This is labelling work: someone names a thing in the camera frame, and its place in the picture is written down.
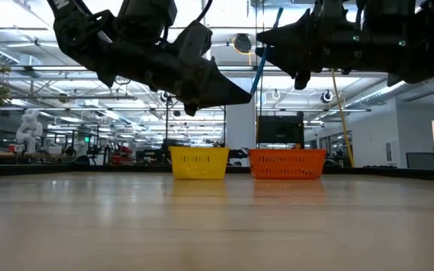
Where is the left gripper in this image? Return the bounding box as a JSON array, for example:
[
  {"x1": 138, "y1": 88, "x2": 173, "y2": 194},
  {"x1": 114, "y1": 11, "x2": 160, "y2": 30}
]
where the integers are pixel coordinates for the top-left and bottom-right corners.
[{"x1": 96, "y1": 20, "x2": 254, "y2": 117}]

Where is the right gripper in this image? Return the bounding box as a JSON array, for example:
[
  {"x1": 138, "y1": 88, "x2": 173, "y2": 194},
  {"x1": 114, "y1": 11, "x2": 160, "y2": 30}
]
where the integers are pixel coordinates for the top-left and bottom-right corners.
[{"x1": 254, "y1": 0, "x2": 392, "y2": 92}]

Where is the blue pen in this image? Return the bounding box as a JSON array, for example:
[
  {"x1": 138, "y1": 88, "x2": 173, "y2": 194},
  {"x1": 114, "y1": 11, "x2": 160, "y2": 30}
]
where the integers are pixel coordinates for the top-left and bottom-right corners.
[{"x1": 249, "y1": 6, "x2": 285, "y2": 96}]

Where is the white column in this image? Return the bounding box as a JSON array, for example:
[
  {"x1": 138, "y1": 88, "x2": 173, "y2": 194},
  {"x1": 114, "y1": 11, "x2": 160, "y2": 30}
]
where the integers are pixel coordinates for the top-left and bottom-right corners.
[{"x1": 225, "y1": 77, "x2": 258, "y2": 166}]

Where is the black computer case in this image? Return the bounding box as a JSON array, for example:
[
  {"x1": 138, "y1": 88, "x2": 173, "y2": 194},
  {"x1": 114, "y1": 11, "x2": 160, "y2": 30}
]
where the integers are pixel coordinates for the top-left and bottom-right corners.
[{"x1": 256, "y1": 111, "x2": 305, "y2": 148}]

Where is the yellow plastic basket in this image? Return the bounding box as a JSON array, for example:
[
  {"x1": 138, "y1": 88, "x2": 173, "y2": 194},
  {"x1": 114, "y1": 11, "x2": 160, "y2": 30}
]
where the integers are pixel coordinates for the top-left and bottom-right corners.
[{"x1": 169, "y1": 146, "x2": 231, "y2": 181}]

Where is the orange plastic basket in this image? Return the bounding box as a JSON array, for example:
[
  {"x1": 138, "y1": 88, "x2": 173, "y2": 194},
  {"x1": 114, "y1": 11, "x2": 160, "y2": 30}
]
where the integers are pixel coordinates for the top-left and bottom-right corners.
[{"x1": 247, "y1": 148, "x2": 328, "y2": 180}]

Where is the red equipment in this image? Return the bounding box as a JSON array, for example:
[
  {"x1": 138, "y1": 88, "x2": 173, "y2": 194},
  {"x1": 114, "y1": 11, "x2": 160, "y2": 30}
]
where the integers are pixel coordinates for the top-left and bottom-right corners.
[{"x1": 109, "y1": 145, "x2": 135, "y2": 166}]

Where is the grey office chair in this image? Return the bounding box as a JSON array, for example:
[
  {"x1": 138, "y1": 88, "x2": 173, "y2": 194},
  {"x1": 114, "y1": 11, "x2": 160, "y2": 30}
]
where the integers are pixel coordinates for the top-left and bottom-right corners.
[{"x1": 405, "y1": 151, "x2": 434, "y2": 170}]

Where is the black hanging cable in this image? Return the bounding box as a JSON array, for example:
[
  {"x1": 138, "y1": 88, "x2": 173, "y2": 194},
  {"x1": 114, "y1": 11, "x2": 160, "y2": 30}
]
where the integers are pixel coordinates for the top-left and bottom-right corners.
[{"x1": 254, "y1": 0, "x2": 266, "y2": 150}]

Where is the black ceiling cable reel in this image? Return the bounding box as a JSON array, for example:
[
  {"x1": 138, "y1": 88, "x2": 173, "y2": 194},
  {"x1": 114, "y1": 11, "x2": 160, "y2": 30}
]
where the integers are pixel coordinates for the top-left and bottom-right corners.
[{"x1": 233, "y1": 32, "x2": 254, "y2": 65}]

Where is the black robot station frame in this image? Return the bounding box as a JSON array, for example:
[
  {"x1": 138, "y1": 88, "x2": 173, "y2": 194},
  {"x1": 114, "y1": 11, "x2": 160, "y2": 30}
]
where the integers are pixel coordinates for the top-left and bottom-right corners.
[{"x1": 164, "y1": 96, "x2": 228, "y2": 148}]

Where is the black left camera cable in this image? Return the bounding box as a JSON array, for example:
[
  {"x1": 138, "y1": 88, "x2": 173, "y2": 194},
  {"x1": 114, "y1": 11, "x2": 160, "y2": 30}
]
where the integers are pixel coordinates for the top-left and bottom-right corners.
[{"x1": 196, "y1": 0, "x2": 214, "y2": 23}]

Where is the yellow hanging cable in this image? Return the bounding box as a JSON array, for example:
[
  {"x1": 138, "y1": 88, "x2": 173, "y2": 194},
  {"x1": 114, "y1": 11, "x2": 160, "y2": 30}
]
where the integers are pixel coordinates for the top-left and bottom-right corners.
[{"x1": 330, "y1": 68, "x2": 356, "y2": 169}]

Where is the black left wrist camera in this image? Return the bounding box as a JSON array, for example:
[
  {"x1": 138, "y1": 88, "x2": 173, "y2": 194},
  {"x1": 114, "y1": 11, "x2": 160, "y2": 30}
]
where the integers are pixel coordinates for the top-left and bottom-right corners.
[{"x1": 118, "y1": 0, "x2": 179, "y2": 43}]

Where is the black aluminium table frame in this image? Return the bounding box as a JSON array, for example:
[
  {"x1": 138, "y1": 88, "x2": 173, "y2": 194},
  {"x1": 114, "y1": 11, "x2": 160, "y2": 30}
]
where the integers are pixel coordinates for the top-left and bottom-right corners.
[{"x1": 0, "y1": 163, "x2": 434, "y2": 183}]

